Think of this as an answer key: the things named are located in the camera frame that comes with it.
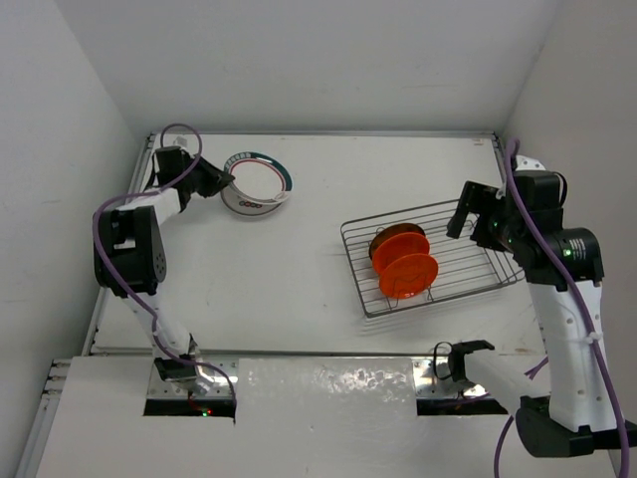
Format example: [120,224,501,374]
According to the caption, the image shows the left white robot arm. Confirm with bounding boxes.
[93,146,236,398]

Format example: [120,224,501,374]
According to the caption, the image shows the purple cable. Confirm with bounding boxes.
[92,122,238,414]
[495,137,631,478]

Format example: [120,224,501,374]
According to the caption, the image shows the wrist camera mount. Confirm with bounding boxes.
[173,135,188,148]
[515,154,545,172]

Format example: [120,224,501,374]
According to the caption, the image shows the metal wire dish rack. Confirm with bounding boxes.
[340,199,525,319]

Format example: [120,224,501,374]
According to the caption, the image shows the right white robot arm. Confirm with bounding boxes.
[443,171,636,458]

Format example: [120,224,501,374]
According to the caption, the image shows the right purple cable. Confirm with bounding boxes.
[495,137,631,478]

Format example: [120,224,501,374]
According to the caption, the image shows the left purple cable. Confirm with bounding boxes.
[92,122,238,414]

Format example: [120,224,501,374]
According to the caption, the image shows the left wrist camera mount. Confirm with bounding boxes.
[173,135,188,148]

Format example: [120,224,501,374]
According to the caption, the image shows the orange plastic plate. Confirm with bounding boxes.
[378,254,439,300]
[371,232,430,275]

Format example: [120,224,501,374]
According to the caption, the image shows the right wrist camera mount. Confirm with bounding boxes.
[515,154,545,172]

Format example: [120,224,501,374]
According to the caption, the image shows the pink plate red characters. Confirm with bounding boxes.
[221,191,284,219]

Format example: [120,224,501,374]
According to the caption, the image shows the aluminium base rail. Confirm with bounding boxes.
[89,348,509,404]

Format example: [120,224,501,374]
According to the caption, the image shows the yellow brown plate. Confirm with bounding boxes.
[368,222,426,259]

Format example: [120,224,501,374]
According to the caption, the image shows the dark green rimmed plate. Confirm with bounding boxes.
[224,151,294,206]

